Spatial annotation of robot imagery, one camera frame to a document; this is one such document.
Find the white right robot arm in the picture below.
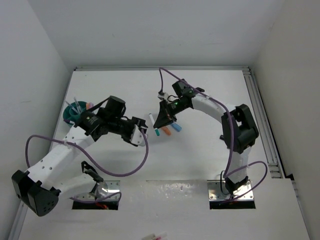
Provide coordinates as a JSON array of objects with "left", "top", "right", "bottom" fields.
[{"left": 153, "top": 79, "right": 259, "bottom": 195}]

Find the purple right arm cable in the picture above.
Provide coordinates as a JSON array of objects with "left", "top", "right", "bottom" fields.
[{"left": 158, "top": 66, "right": 269, "bottom": 202}]

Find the pink white object at edge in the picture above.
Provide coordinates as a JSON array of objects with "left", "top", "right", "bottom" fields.
[{"left": 141, "top": 233, "right": 168, "bottom": 240}]

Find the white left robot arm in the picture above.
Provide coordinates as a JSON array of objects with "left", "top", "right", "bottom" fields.
[{"left": 11, "top": 95, "right": 149, "bottom": 217}]

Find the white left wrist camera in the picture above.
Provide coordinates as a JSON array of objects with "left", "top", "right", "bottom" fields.
[{"left": 129, "top": 125, "right": 148, "bottom": 147}]

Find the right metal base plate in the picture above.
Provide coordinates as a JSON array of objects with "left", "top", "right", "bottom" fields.
[{"left": 206, "top": 180, "right": 254, "bottom": 202}]

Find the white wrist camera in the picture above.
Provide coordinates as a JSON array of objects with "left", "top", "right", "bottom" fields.
[
  {"left": 129, "top": 125, "right": 148, "bottom": 147},
  {"left": 157, "top": 91, "right": 169, "bottom": 101}
]

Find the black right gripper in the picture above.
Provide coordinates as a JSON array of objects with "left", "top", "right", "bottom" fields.
[{"left": 154, "top": 99, "right": 189, "bottom": 130}]

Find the green capped white marker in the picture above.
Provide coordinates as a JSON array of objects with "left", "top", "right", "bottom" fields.
[{"left": 148, "top": 113, "right": 160, "bottom": 137}]

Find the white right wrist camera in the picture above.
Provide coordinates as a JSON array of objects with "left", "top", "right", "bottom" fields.
[{"left": 157, "top": 91, "right": 169, "bottom": 101}]

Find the clear purple ballpoint pen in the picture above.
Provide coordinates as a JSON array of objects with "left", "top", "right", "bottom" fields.
[{"left": 64, "top": 100, "right": 79, "bottom": 114}]

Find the teal pen holder cup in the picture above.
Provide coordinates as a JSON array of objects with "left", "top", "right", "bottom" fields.
[{"left": 62, "top": 101, "right": 87, "bottom": 126}]

